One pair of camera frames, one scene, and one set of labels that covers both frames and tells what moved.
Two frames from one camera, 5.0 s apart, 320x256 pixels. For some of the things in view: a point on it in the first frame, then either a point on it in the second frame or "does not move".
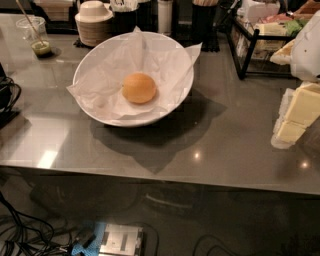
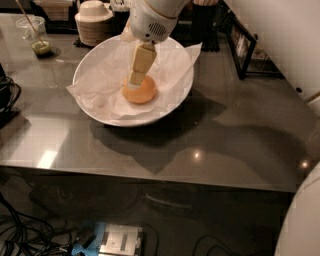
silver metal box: x=121 y=240 does not move
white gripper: x=307 y=50 -> x=149 y=27
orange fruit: x=138 y=87 does not move
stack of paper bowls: x=93 y=22 does not move
